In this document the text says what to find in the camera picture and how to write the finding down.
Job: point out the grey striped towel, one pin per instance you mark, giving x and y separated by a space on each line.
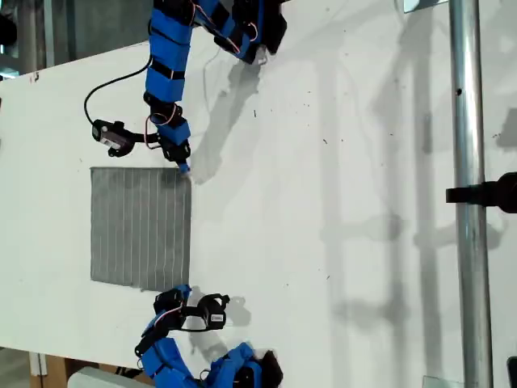
139 230

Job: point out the white plastic box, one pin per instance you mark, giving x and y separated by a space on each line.
101 380

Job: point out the wooden table support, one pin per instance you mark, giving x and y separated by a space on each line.
56 374

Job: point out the black round object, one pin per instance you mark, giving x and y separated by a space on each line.
6 30

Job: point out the black flat device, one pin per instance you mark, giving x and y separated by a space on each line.
512 372

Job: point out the black camera stalk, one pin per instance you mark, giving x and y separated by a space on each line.
141 137
190 310

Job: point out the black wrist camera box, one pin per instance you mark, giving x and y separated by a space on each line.
111 137
214 313

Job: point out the steel post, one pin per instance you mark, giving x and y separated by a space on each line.
468 242

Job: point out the black post clamp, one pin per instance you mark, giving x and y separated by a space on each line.
493 194

